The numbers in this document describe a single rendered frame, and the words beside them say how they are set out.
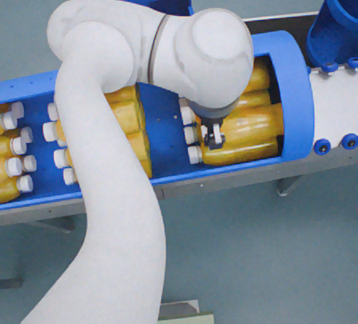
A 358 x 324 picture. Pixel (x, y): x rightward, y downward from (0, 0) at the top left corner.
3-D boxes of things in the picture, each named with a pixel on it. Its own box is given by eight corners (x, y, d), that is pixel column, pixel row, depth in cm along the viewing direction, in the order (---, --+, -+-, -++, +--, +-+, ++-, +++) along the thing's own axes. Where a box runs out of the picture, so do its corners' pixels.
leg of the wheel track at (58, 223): (74, 232, 202) (23, 218, 142) (62, 234, 202) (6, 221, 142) (73, 219, 204) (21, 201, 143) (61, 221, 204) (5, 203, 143)
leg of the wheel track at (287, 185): (290, 194, 202) (327, 166, 142) (277, 197, 202) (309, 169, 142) (287, 182, 204) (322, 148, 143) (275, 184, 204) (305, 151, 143)
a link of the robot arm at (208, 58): (256, 58, 69) (173, 37, 71) (269, 5, 54) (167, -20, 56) (238, 122, 67) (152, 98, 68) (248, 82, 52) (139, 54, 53)
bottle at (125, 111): (139, 134, 91) (52, 150, 91) (141, 130, 98) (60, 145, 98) (133, 98, 90) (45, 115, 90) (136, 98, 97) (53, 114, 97)
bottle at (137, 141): (149, 157, 101) (70, 171, 101) (143, 126, 101) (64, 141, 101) (147, 162, 94) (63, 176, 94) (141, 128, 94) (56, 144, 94)
